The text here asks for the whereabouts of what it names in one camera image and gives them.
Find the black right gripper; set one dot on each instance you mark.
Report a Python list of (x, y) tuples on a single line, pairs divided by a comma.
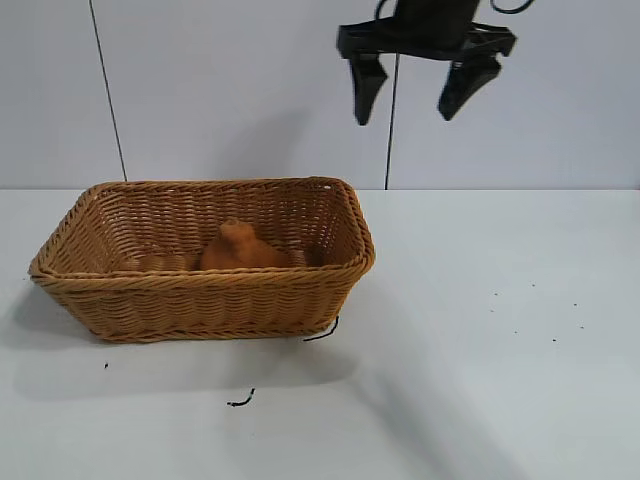
[(425, 30)]

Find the orange-brown bread-like lump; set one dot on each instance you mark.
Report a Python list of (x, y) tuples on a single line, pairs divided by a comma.
[(245, 252)]

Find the brown woven wicker basket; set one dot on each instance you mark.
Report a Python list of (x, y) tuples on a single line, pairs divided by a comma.
[(210, 300)]

